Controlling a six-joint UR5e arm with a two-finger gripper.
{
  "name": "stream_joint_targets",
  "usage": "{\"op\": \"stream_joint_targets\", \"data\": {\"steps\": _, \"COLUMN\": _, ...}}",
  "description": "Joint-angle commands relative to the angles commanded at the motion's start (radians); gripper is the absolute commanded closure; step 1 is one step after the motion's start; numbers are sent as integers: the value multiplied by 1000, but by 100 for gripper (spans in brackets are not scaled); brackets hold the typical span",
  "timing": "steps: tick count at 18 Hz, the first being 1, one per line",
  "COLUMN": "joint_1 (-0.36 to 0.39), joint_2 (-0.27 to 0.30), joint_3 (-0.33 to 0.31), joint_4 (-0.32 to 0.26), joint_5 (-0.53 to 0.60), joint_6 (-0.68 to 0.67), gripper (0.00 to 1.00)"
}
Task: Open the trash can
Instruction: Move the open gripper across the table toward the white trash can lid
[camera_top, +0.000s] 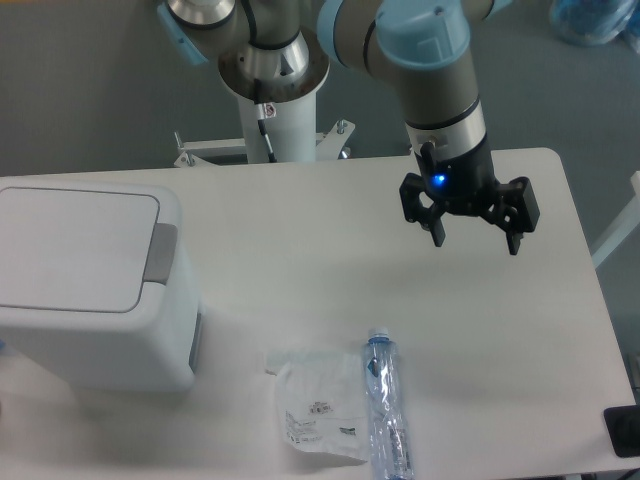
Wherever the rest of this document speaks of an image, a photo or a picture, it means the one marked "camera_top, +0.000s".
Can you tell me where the white trash can lid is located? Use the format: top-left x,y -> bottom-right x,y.
1,182 -> 181,313

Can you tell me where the black device at edge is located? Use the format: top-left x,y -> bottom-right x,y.
603,405 -> 639,458

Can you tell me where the blue plastic bag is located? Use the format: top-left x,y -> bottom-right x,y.
548,0 -> 639,48

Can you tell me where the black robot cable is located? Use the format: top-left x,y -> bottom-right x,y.
239,0 -> 279,164

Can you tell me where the white trash can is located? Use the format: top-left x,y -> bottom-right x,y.
1,177 -> 201,392

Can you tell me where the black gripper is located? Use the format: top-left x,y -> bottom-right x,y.
399,136 -> 540,255

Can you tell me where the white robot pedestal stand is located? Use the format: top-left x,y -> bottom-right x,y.
174,74 -> 356,168

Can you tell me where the crumpled white plastic bag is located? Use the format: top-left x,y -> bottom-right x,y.
264,350 -> 370,462

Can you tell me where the clear plastic water bottle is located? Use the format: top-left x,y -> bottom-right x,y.
362,327 -> 415,479

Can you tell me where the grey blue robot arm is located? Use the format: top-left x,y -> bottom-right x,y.
158,1 -> 540,254

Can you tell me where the white frame leg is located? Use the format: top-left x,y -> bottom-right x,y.
591,171 -> 639,269

